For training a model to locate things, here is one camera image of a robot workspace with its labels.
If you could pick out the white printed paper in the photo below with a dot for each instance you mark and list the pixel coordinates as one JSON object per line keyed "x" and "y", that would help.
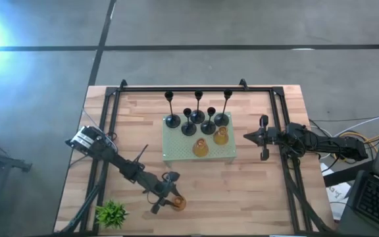
{"x": 339, "y": 195}

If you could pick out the pale green perforated metal shelf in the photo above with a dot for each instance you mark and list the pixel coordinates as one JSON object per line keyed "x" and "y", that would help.
{"x": 179, "y": 148}

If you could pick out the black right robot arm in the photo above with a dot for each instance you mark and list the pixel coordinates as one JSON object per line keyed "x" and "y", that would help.
{"x": 327, "y": 145}

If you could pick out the green potted plant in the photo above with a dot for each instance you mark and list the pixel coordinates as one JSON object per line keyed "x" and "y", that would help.
{"x": 111, "y": 214}

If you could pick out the black aluminium table frame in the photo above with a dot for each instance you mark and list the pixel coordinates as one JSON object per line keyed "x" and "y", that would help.
{"x": 192, "y": 89}

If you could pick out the grey laptop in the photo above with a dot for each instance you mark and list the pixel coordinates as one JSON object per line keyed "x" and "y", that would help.
{"x": 377, "y": 200}

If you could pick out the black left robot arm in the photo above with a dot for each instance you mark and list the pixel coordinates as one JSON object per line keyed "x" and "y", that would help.
{"x": 117, "y": 159}

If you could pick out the amber glass candle holder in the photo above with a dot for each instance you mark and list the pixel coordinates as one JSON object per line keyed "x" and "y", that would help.
{"x": 220, "y": 137}
{"x": 179, "y": 204}
{"x": 200, "y": 148}

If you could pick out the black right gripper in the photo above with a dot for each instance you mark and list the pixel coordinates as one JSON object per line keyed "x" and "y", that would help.
{"x": 266, "y": 135}

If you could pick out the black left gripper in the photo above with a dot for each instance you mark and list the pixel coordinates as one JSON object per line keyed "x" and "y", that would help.
{"x": 164, "y": 193}

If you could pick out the black metal candlestick holder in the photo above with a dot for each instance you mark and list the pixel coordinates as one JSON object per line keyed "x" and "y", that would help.
{"x": 221, "y": 120}
{"x": 197, "y": 116}
{"x": 173, "y": 121}
{"x": 189, "y": 129}
{"x": 208, "y": 127}

